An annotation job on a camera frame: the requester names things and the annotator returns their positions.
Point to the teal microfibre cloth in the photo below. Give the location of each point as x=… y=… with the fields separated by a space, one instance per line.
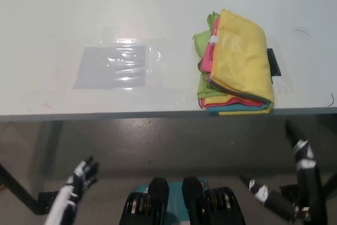
x=221 y=109

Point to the black diagonal table brace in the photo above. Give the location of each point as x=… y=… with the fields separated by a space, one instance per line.
x=331 y=185
x=18 y=190

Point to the white tape strip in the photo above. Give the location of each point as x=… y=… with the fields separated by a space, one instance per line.
x=214 y=39

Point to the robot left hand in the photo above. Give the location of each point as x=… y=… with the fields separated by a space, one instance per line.
x=84 y=175

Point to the grey table leg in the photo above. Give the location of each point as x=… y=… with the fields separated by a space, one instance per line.
x=50 y=156

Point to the clear plastic film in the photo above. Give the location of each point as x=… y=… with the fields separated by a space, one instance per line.
x=155 y=56

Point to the black tape patch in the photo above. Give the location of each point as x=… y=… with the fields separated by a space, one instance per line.
x=273 y=63

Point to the black table foot plate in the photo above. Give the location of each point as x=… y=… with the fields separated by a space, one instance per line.
x=47 y=201
x=288 y=194

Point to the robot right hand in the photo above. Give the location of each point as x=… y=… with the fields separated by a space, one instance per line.
x=309 y=183

